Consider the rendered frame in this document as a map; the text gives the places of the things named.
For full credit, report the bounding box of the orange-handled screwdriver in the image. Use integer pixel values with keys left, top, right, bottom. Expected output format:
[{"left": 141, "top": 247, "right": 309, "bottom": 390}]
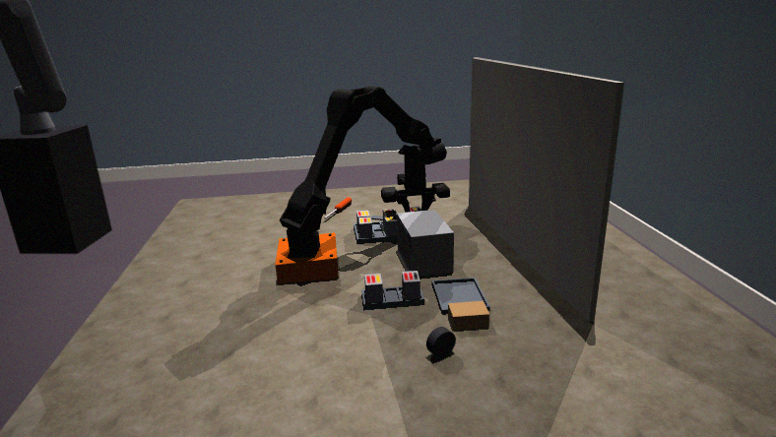
[{"left": 324, "top": 197, "right": 352, "bottom": 219}]

